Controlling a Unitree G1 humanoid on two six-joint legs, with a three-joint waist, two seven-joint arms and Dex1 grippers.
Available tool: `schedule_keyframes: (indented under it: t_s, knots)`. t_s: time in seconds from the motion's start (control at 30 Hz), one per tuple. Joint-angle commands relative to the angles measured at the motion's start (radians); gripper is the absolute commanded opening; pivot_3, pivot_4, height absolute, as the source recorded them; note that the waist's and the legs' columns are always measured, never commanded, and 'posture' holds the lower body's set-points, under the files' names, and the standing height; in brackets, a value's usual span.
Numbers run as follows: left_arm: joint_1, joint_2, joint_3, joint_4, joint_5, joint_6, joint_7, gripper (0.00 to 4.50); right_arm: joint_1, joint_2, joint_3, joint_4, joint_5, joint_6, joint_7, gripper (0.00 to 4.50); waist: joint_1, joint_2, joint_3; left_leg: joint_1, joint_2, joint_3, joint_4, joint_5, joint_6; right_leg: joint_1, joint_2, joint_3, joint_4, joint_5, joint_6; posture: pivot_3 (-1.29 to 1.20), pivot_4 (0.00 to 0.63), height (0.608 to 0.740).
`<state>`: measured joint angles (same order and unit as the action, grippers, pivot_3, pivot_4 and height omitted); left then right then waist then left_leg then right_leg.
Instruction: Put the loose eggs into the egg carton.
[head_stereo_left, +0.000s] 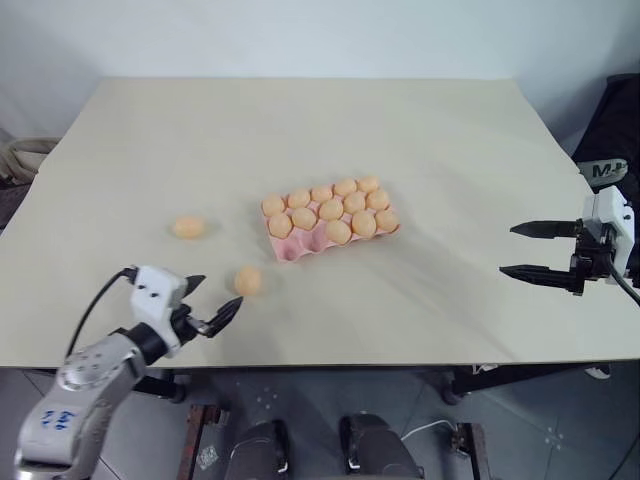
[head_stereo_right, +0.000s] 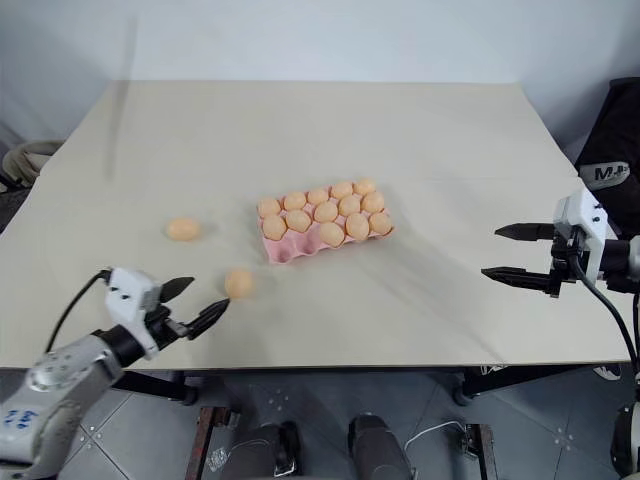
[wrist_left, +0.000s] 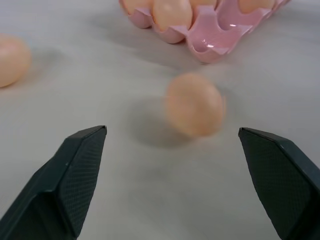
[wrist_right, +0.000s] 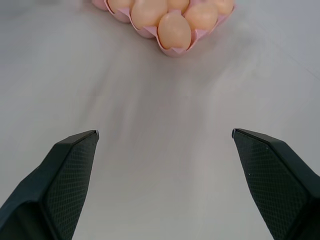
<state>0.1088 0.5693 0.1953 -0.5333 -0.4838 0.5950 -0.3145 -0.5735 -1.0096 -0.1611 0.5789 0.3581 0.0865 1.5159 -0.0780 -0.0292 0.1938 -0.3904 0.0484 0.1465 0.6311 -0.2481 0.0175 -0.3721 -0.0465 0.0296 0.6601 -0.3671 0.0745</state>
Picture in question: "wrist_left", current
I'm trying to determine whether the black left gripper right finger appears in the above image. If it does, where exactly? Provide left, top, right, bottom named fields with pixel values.
left=238, top=127, right=320, bottom=240

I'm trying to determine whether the pink plastic egg carton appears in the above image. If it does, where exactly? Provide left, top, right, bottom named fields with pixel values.
left=118, top=0, right=293, bottom=64

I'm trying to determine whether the beige egg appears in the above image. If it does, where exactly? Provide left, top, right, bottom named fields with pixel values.
left=237, top=0, right=276, bottom=15
left=122, top=0, right=156, bottom=15
left=163, top=72, right=227, bottom=138
left=152, top=0, right=194, bottom=32
left=0, top=34, right=32, bottom=88

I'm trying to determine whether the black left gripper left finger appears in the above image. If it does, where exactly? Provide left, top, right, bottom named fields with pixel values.
left=0, top=125, right=108, bottom=240

